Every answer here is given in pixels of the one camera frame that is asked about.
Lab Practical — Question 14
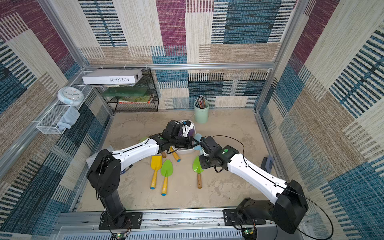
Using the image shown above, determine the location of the light blue trowel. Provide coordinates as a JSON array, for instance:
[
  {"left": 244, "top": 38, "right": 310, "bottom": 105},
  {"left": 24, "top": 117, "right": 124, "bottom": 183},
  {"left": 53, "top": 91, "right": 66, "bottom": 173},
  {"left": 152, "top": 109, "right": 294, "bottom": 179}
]
[{"left": 194, "top": 133, "right": 202, "bottom": 153}]

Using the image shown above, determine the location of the colourful book on shelf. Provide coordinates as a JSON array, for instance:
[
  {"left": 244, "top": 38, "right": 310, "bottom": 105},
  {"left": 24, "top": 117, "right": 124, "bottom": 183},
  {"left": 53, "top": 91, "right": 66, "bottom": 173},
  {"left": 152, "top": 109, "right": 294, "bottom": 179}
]
[{"left": 118, "top": 96, "right": 153, "bottom": 104}]

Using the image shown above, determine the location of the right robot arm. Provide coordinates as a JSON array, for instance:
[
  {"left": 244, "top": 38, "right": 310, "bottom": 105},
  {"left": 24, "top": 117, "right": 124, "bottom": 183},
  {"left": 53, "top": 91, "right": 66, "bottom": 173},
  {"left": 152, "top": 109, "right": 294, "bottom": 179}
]
[{"left": 199, "top": 136, "right": 309, "bottom": 234}]

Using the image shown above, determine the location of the grey hole punch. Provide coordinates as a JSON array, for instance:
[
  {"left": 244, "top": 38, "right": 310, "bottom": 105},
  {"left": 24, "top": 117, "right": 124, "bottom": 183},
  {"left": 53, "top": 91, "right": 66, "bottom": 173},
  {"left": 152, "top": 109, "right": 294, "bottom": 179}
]
[{"left": 261, "top": 156, "right": 274, "bottom": 174}]

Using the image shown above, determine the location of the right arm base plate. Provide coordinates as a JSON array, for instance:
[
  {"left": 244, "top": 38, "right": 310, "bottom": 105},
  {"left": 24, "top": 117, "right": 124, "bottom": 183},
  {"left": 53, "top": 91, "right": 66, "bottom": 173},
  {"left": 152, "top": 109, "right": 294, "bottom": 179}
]
[{"left": 223, "top": 209, "right": 266, "bottom": 227}]

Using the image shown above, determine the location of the mint green pencil cup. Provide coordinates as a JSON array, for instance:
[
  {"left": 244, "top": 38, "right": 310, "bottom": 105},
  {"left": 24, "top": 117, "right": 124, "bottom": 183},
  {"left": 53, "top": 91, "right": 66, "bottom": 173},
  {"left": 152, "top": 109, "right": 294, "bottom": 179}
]
[{"left": 194, "top": 100, "right": 210, "bottom": 124}]

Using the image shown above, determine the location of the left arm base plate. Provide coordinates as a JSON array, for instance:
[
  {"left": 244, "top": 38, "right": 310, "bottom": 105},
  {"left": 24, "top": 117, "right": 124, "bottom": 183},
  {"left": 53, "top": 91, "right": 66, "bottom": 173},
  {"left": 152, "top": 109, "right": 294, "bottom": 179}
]
[{"left": 99, "top": 211, "right": 143, "bottom": 230}]

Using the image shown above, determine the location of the green trowel yellow handle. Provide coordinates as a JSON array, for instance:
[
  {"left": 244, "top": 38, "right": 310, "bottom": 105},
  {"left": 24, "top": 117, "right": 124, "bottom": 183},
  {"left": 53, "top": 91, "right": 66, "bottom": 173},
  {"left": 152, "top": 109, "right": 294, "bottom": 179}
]
[{"left": 161, "top": 159, "right": 174, "bottom": 196}]

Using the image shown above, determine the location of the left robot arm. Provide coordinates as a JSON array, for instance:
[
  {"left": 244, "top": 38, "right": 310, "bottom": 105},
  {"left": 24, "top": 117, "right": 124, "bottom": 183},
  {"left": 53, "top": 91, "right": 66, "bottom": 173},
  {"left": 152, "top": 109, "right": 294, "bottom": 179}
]
[{"left": 87, "top": 120, "right": 195, "bottom": 230}]

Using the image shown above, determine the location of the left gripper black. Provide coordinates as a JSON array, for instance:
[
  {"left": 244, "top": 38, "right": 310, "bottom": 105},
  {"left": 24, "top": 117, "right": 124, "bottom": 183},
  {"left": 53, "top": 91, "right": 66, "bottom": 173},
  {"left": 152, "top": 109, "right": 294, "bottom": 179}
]
[{"left": 170, "top": 136, "right": 198, "bottom": 149}]

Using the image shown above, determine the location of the white plastic storage box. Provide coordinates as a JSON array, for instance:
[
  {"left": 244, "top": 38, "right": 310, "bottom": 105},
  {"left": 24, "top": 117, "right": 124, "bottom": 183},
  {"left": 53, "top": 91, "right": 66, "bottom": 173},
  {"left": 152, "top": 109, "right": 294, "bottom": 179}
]
[{"left": 177, "top": 120, "right": 195, "bottom": 155}]

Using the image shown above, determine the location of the yellow scoop yellow handle lower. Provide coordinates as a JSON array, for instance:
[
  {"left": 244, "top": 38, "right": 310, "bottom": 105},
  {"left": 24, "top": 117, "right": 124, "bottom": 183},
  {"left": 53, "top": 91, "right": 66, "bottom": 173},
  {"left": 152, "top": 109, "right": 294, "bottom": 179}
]
[{"left": 150, "top": 155, "right": 163, "bottom": 190}]

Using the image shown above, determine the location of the pale green trowel wooden handle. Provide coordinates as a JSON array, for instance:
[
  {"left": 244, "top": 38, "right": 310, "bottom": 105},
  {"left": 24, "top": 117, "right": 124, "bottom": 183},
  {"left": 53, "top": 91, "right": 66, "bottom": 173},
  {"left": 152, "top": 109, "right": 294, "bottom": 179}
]
[{"left": 140, "top": 137, "right": 149, "bottom": 144}]

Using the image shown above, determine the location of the white wire basket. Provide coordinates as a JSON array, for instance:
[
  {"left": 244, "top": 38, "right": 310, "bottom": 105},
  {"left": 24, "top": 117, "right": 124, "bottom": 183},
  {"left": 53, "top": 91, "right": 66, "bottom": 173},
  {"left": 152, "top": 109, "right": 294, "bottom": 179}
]
[{"left": 36, "top": 71, "right": 93, "bottom": 135}]

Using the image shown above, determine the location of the white round clock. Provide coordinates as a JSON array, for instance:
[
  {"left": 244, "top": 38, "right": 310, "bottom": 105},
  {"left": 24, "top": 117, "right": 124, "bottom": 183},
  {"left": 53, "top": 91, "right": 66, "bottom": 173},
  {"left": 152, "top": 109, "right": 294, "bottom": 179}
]
[{"left": 57, "top": 87, "right": 85, "bottom": 107}]

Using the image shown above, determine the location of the green book on shelf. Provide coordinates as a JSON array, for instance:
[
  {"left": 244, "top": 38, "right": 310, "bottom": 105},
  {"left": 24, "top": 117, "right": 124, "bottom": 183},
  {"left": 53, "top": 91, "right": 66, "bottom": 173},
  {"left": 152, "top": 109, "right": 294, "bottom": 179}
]
[{"left": 102, "top": 87, "right": 148, "bottom": 97}]

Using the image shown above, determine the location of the light blue cloth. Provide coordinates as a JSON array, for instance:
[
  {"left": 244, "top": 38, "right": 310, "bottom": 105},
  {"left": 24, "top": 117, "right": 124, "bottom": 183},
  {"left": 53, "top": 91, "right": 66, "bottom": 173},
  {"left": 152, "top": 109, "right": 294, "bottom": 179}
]
[{"left": 58, "top": 107, "right": 80, "bottom": 131}]

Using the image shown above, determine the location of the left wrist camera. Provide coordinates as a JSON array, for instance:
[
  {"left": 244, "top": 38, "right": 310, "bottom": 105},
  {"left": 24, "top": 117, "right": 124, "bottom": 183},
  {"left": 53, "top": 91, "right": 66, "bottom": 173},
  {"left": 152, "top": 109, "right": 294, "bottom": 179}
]
[{"left": 182, "top": 120, "right": 196, "bottom": 137}]

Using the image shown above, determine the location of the white folio box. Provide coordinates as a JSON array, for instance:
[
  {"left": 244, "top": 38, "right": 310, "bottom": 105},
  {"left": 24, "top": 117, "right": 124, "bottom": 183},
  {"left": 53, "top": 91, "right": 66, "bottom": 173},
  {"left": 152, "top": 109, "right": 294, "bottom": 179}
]
[{"left": 83, "top": 69, "right": 143, "bottom": 85}]

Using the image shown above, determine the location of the coloured pencils bundle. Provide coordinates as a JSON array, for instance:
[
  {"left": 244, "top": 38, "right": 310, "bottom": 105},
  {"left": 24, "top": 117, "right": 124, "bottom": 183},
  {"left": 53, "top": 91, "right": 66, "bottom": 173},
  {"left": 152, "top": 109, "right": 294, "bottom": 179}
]
[{"left": 196, "top": 95, "right": 207, "bottom": 109}]

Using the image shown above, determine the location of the yellow scoop yellow handle upper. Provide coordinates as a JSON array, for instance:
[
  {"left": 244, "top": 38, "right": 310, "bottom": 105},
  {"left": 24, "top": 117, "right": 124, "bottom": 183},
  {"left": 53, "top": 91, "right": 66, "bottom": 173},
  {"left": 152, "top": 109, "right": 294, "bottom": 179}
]
[{"left": 170, "top": 147, "right": 181, "bottom": 162}]

